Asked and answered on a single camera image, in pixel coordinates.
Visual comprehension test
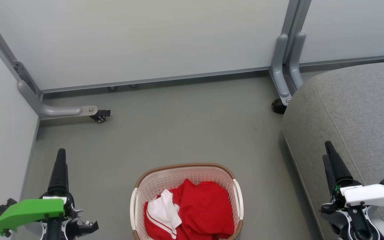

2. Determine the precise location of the white perforated laundry basket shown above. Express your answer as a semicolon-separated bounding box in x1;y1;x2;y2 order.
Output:
130;163;244;240

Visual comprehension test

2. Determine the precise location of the black caster wheel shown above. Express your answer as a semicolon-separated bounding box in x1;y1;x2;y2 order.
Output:
271;98;288;115
90;109;111;123

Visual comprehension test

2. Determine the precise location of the red and white garment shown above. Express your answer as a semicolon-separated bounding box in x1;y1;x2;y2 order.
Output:
144;179;235;240

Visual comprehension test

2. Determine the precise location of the white partition panel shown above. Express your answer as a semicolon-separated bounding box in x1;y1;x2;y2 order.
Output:
0;30;41;240
0;0;291;93
299;0;384;65

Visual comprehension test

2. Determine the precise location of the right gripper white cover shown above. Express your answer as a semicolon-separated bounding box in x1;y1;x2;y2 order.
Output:
320;141;384;234

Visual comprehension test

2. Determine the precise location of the long grey partition foot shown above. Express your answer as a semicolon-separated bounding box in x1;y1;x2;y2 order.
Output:
17;80;98;120

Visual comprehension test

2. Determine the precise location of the upright grey partition foot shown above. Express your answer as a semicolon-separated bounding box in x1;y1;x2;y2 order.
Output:
289;32;308;90
270;34;293;106

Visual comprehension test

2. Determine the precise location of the grey fabric sofa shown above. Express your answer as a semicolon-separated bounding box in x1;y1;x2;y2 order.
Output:
281;61;384;240

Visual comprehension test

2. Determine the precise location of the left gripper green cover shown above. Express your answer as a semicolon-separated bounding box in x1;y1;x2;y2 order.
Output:
0;148;99;240

